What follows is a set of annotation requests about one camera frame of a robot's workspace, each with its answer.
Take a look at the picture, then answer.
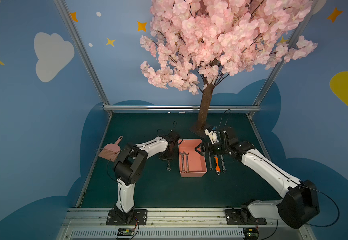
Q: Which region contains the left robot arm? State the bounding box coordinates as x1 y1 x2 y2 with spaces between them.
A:
113 131 180 216

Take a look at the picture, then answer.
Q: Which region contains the right green circuit board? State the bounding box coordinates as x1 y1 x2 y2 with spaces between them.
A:
243 228 259 240

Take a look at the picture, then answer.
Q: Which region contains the pink artificial cherry tree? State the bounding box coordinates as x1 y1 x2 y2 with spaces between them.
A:
140 0 317 137

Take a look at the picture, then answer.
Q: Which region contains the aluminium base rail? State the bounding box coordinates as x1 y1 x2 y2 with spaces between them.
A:
57 208 316 240

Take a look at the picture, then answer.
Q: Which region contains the small chrome combination wrench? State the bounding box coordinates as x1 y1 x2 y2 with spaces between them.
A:
208 153 213 171

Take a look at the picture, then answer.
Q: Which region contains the aluminium frame left post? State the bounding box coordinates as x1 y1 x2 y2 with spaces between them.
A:
54 0 114 118

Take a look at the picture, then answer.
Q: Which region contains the orange handled adjustable wrench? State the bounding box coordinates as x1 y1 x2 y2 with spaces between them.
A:
214 155 221 176

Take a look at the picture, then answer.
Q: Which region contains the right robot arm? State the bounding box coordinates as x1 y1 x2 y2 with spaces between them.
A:
195 141 320 229

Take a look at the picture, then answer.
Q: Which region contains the chrome end wrench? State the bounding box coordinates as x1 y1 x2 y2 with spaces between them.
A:
167 161 171 172

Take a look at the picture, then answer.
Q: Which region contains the large chrome wrench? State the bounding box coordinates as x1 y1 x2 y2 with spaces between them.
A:
180 151 190 173

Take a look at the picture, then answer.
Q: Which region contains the pink plastic storage box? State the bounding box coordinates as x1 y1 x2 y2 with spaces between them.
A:
178 139 208 178

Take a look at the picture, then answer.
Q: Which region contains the left green circuit board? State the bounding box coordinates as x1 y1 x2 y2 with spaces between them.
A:
117 229 135 237

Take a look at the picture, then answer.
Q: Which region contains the green circuit board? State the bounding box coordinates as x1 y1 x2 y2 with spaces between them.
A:
117 229 135 237
243 228 259 240

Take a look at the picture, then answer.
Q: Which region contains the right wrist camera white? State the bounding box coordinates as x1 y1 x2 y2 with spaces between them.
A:
204 129 219 144

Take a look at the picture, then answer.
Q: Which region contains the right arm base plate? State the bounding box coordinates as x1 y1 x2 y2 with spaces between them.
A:
225 208 267 226

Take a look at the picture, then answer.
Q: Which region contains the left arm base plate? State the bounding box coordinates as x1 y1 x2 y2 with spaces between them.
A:
106 208 148 226

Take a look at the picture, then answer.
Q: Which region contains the long chrome combination wrench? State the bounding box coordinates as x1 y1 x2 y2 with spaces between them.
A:
221 155 227 173

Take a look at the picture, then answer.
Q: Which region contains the aluminium frame back bar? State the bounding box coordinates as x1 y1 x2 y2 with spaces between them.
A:
103 105 261 112

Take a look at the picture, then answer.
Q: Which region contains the pink dustpan brush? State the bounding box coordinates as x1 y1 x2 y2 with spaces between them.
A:
99 136 123 162

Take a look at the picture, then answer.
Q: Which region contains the aluminium frame right post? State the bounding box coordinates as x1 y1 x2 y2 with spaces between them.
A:
247 0 319 118

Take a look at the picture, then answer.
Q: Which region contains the aluminium frame post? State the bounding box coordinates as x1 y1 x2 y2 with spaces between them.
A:
247 0 319 118
54 0 114 118

